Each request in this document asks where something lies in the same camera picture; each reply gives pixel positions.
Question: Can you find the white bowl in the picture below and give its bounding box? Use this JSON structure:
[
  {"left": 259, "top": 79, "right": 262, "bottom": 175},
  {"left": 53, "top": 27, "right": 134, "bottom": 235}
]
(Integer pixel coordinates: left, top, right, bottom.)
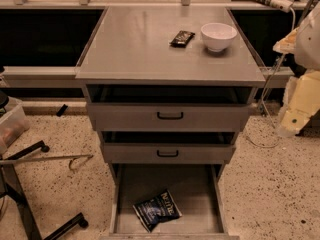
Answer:
[{"left": 201, "top": 23, "right": 238, "bottom": 52}]

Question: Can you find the small black floor block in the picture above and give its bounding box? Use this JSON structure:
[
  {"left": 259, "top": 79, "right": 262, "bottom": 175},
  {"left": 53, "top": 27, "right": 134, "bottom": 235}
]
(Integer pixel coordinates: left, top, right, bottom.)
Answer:
[{"left": 56, "top": 104, "right": 68, "bottom": 117}]

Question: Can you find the middle grey drawer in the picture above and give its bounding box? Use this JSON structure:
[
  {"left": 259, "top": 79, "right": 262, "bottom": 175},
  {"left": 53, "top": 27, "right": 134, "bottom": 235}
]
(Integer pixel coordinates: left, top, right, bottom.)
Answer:
[{"left": 99, "top": 131, "right": 237, "bottom": 164}]

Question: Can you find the white cable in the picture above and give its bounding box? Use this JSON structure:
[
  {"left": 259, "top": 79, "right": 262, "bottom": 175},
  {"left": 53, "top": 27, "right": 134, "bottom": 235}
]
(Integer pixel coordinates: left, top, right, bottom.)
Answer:
[{"left": 245, "top": 7, "right": 297, "bottom": 149}]

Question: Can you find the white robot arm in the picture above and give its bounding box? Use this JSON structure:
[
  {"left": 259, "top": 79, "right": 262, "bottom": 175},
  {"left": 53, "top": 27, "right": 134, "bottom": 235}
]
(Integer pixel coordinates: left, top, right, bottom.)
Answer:
[{"left": 273, "top": 3, "right": 320, "bottom": 137}]

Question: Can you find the black snack packet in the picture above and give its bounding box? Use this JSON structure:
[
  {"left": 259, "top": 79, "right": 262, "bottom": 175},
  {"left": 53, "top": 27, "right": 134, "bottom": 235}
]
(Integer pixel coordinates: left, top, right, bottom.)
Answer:
[{"left": 170, "top": 30, "right": 195, "bottom": 48}]

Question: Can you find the grey drawer cabinet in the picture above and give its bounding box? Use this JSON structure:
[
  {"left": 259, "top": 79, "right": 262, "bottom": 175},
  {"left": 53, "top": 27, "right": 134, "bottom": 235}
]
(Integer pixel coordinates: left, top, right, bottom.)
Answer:
[{"left": 75, "top": 5, "right": 267, "bottom": 185}]

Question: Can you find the top grey drawer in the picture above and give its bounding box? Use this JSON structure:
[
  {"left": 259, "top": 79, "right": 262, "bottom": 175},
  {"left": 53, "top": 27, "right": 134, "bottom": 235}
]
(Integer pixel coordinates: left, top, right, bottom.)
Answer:
[{"left": 86, "top": 84, "right": 250, "bottom": 132}]

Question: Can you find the grey drawer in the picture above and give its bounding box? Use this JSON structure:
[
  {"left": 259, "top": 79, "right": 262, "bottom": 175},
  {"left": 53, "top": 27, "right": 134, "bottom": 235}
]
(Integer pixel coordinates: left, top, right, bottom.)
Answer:
[
  {"left": 99, "top": 164, "right": 240, "bottom": 240},
  {"left": 86, "top": 84, "right": 250, "bottom": 132},
  {"left": 99, "top": 131, "right": 237, "bottom": 164}
]

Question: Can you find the black rolling stand base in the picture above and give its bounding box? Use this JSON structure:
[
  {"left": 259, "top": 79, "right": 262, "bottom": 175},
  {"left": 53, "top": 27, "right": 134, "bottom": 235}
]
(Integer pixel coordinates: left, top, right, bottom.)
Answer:
[{"left": 0, "top": 141, "right": 89, "bottom": 240}]

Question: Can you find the clear plastic storage box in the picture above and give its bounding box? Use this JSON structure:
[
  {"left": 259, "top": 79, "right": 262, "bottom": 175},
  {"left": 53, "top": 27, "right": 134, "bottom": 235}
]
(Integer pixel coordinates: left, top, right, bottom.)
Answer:
[{"left": 0, "top": 97, "right": 30, "bottom": 155}]

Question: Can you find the blue chip bag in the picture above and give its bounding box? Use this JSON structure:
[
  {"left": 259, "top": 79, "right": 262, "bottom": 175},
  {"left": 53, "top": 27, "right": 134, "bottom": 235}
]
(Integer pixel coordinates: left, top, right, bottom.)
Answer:
[{"left": 133, "top": 190, "right": 182, "bottom": 233}]

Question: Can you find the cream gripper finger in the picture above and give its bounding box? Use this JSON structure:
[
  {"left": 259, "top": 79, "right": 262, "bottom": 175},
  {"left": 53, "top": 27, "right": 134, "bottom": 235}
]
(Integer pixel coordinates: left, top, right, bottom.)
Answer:
[{"left": 276, "top": 70, "right": 320, "bottom": 137}]

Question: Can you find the bottom grey drawer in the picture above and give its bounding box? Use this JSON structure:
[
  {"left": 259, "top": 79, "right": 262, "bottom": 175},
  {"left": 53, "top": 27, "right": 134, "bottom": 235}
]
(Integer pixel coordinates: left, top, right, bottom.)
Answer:
[{"left": 99, "top": 164, "right": 240, "bottom": 240}]

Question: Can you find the metal rod with hook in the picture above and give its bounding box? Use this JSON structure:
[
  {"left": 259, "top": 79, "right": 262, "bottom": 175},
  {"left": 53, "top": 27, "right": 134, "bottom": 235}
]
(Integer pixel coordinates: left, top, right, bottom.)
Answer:
[{"left": 0, "top": 154, "right": 93, "bottom": 168}]

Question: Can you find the grey horizontal rail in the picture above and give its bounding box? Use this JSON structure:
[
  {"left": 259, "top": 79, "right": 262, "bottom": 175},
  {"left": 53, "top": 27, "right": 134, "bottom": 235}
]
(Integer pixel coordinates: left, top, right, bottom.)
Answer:
[{"left": 1, "top": 66, "right": 81, "bottom": 88}]

